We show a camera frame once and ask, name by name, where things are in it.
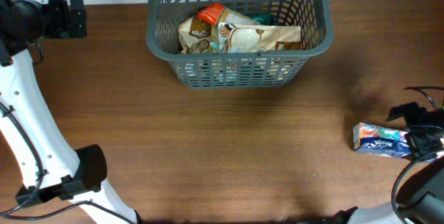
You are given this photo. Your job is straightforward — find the teal tissue pack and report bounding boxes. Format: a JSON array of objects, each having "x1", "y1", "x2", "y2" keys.
[{"x1": 210, "y1": 42, "x2": 221, "y2": 53}]

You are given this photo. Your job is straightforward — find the orange biscuit packet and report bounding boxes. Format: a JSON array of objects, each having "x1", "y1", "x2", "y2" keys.
[{"x1": 197, "y1": 3, "x2": 259, "y2": 26}]

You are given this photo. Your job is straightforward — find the grey plastic lattice basket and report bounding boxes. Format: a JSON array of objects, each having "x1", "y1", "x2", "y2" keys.
[{"x1": 146, "y1": 0, "x2": 334, "y2": 89}]

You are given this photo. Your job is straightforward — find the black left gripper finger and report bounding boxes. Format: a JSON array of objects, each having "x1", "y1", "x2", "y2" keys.
[
  {"x1": 70, "y1": 0, "x2": 87, "y2": 19},
  {"x1": 69, "y1": 17, "x2": 87, "y2": 38}
]

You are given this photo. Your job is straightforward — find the green coffee bean bag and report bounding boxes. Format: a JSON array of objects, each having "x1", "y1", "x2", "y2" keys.
[{"x1": 247, "y1": 14, "x2": 275, "y2": 26}]

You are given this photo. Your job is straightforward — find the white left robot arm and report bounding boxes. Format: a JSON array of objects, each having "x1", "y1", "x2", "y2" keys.
[{"x1": 1, "y1": 0, "x2": 141, "y2": 223}]

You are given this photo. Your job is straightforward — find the blue snack packet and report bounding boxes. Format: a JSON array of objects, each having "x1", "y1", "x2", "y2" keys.
[{"x1": 353, "y1": 123, "x2": 411, "y2": 158}]

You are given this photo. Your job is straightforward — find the beige cookie packet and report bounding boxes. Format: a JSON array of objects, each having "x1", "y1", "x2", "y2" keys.
[{"x1": 218, "y1": 22, "x2": 302, "y2": 53}]

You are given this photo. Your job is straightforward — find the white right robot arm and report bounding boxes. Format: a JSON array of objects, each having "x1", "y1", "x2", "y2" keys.
[{"x1": 326, "y1": 102, "x2": 443, "y2": 224}]

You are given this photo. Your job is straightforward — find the beige brown snack pouch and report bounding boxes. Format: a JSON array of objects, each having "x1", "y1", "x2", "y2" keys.
[{"x1": 178, "y1": 16, "x2": 219, "y2": 54}]

